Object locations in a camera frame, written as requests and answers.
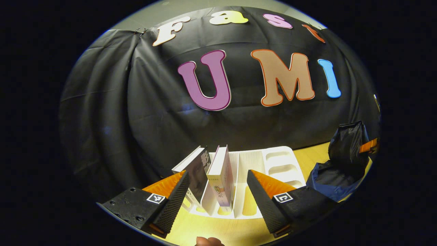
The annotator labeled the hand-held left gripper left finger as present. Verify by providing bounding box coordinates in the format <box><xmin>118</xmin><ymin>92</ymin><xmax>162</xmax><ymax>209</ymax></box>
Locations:
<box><xmin>97</xmin><ymin>170</ymin><xmax>191</xmax><ymax>239</ymax></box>

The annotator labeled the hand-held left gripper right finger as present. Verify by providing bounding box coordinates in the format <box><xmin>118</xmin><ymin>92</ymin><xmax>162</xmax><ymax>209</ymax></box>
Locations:
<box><xmin>246</xmin><ymin>169</ymin><xmax>330</xmax><ymax>239</ymax></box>

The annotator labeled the blue schoolbag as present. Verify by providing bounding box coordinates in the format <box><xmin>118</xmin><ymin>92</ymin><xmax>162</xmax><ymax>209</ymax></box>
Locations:
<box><xmin>306</xmin><ymin>121</ymin><xmax>373</xmax><ymax>203</ymax></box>

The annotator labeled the white bookshelf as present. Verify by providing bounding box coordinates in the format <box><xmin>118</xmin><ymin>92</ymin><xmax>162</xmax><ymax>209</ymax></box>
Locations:
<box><xmin>172</xmin><ymin>146</ymin><xmax>307</xmax><ymax>220</ymax></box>

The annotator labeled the dark cover book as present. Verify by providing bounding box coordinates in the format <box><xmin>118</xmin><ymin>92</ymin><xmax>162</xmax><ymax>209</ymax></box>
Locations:
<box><xmin>171</xmin><ymin>146</ymin><xmax>212</xmax><ymax>209</ymax></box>

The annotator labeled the pink cover book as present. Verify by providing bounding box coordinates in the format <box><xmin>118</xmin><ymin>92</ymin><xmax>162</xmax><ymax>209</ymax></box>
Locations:
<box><xmin>206</xmin><ymin>145</ymin><xmax>235</xmax><ymax>213</ymax></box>

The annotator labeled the black backdrop cloth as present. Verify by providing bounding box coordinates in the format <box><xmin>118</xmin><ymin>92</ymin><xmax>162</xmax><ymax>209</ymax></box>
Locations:
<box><xmin>59</xmin><ymin>6</ymin><xmax>381</xmax><ymax>202</ymax></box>

